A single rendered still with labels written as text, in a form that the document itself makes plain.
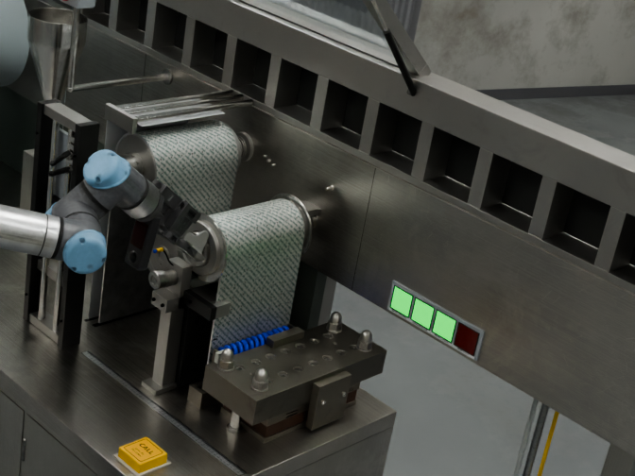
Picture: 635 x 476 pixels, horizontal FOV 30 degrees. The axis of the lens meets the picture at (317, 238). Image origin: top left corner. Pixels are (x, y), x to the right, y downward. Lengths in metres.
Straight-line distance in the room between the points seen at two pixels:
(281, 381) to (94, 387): 0.42
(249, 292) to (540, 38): 6.13
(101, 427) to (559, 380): 0.93
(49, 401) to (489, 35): 6.00
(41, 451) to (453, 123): 1.13
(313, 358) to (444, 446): 1.77
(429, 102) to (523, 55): 6.03
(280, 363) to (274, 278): 0.19
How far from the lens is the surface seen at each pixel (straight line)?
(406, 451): 4.22
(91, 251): 2.08
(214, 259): 2.45
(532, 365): 2.39
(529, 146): 2.29
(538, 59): 8.55
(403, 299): 2.55
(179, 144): 2.62
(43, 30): 2.92
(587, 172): 2.23
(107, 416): 2.54
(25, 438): 2.72
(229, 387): 2.46
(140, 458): 2.39
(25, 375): 2.66
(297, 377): 2.51
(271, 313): 2.64
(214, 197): 2.72
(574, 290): 2.29
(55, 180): 2.68
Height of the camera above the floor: 2.32
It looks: 24 degrees down
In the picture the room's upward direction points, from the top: 10 degrees clockwise
